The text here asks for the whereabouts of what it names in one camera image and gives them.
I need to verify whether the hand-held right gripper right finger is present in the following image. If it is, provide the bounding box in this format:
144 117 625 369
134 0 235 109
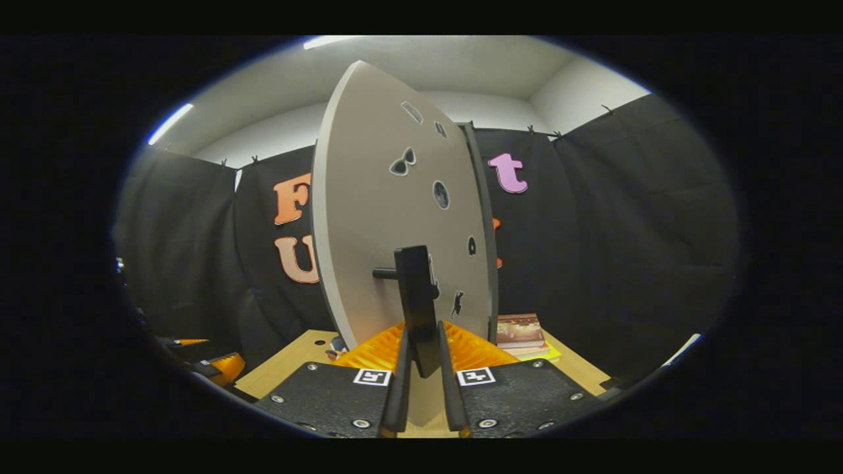
437 321 610 438

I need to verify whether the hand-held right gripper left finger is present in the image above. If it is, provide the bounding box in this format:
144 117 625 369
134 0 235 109
254 321 414 438

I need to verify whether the black door handle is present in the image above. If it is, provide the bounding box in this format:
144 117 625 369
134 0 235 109
372 245 443 379

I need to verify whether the white cabinet door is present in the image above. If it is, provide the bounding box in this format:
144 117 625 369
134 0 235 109
311 61 499 429

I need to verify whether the grey cabinet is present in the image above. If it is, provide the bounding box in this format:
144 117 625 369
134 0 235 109
458 122 499 343

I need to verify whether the brown cover book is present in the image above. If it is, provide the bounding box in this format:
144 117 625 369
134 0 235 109
495 313 547 350

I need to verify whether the yellow book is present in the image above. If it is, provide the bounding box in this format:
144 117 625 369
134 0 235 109
517 341 562 363

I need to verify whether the long ceiling light strip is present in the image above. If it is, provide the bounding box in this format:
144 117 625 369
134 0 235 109
146 102 195 147

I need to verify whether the black backdrop cloth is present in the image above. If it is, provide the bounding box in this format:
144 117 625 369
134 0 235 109
113 93 742 389

